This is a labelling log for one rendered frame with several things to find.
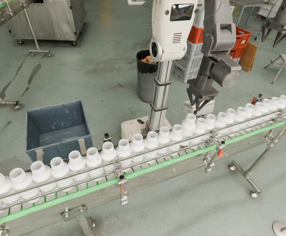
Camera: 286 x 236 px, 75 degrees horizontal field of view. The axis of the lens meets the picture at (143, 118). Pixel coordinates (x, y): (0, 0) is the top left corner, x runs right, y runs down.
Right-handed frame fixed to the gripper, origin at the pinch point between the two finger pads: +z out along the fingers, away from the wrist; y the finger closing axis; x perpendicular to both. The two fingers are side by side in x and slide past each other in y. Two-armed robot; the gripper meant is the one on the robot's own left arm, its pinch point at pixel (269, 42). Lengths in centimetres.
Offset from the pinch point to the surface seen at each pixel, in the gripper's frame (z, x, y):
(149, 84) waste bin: 105, -5, 128
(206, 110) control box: 31.7, 26.8, -2.9
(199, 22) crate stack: 43, -87, 158
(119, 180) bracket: 31, 81, -25
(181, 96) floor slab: 139, -62, 128
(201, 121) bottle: 25.1, 40.0, -14.1
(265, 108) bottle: 27.1, 1.4, -16.1
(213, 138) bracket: 31, 36, -20
